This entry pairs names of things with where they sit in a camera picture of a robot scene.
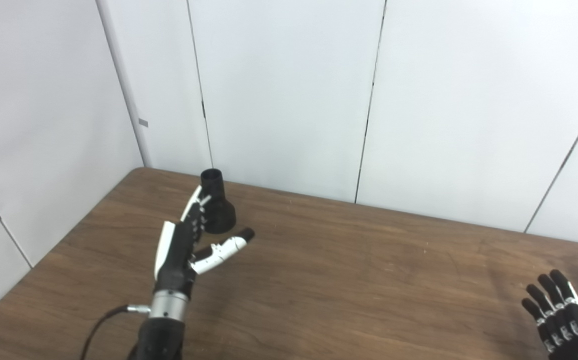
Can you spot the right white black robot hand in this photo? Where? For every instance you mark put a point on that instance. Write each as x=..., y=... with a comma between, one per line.
x=563, y=320

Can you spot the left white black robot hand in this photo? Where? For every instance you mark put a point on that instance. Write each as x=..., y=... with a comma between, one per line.
x=176, y=250

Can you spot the black funnel-shaped nozzle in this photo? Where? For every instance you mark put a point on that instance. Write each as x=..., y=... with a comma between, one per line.
x=217, y=210

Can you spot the small gray wall sticker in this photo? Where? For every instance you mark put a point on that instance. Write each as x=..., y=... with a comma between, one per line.
x=143, y=122

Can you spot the white corner post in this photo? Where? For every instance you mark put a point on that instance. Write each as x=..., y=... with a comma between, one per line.
x=126, y=90

